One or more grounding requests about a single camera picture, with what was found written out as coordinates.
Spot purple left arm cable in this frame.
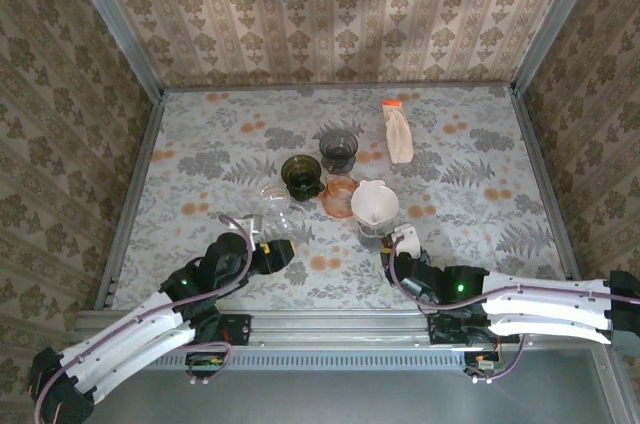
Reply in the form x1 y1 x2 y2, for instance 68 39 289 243
30 213 254 420

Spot slotted grey cable duct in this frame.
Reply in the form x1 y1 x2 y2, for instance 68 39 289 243
164 347 469 371

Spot wide aluminium mounting rail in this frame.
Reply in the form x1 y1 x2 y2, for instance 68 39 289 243
74 310 609 351

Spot coffee filter pack orange label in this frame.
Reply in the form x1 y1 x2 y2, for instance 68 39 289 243
382 100 415 165

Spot orange glass cup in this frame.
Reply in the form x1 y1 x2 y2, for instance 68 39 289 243
322 176 361 219

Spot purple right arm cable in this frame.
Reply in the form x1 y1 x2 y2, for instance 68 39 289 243
388 236 640 385

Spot clear glass cup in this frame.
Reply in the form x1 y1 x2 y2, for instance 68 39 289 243
257 185 304 238

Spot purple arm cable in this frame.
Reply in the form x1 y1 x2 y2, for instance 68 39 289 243
30 213 254 420
388 236 640 385

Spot aluminium table edge rail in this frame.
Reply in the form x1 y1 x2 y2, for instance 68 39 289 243
94 91 166 310
162 85 514 95
509 86 594 310

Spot floral patterned table cover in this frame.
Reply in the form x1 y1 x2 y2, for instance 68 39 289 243
107 86 571 310

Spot small electronics board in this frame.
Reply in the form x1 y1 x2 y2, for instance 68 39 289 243
463 351 504 378
185 351 226 376

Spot white paper coffee filter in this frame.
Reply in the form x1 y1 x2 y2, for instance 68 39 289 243
349 178 401 226

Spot green glass coffee dripper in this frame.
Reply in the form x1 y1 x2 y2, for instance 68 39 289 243
279 153 326 203

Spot grey metal panel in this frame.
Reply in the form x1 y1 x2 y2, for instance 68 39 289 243
74 349 619 424

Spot aluminium frame post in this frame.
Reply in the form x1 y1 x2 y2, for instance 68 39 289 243
509 0 609 95
57 0 166 100

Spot grey smoked coffee dripper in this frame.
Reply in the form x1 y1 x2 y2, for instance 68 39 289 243
318 127 360 174

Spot clear dripper with wooden handle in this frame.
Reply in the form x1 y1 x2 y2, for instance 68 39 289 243
355 203 401 251

